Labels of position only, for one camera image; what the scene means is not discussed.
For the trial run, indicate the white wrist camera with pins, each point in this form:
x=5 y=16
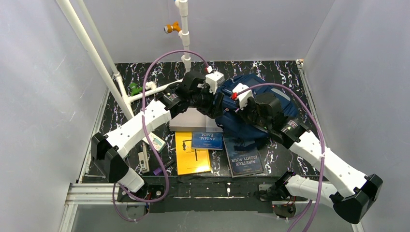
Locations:
x=214 y=79
x=240 y=94

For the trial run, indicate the blue Animal Farm book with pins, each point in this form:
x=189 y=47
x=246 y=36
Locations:
x=207 y=140

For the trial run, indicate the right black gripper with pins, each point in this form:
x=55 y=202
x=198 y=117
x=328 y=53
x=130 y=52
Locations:
x=244 y=109

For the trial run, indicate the green pipe valve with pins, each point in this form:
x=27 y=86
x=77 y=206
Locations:
x=135 y=89

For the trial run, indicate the Nineteen Eighty-Four book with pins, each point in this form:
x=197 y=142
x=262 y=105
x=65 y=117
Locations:
x=243 y=156

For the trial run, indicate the white green card pack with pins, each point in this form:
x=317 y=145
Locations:
x=158 y=143

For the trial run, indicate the yellow book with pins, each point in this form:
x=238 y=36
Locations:
x=188 y=159

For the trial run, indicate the navy blue student backpack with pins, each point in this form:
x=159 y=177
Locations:
x=233 y=124

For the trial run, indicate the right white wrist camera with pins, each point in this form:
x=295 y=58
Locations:
x=240 y=94

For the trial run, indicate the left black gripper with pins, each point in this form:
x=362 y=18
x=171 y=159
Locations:
x=208 y=100

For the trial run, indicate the white glue stick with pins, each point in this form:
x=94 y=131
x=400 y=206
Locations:
x=143 y=159

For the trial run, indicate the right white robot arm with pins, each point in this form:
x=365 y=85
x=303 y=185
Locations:
x=349 y=191

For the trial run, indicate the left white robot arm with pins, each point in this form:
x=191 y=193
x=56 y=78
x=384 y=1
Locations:
x=110 y=150

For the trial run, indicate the aluminium rail frame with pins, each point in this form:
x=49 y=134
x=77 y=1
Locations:
x=214 y=191

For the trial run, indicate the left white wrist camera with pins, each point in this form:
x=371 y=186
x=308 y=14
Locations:
x=214 y=79

